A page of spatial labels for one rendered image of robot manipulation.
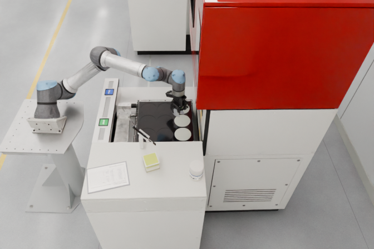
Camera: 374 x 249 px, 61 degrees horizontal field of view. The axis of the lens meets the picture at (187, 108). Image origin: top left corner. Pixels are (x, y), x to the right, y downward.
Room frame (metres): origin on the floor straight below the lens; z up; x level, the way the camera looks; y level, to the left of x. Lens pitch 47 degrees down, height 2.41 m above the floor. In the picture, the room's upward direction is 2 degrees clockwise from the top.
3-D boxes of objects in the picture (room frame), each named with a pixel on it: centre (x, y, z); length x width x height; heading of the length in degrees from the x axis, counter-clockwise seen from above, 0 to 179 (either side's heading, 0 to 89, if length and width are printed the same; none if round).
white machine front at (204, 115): (1.52, -0.08, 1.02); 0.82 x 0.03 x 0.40; 4
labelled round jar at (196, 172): (0.89, -0.06, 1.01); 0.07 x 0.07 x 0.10
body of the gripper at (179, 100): (1.35, 0.05, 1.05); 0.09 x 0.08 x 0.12; 45
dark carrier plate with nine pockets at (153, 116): (1.32, 0.13, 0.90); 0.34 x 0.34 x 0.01; 4
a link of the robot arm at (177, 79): (1.35, 0.06, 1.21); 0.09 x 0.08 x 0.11; 63
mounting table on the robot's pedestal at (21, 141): (1.32, 0.90, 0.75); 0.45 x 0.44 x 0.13; 90
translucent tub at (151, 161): (0.94, 0.18, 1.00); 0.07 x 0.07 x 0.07; 22
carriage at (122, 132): (1.28, 0.40, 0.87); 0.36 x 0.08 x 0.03; 4
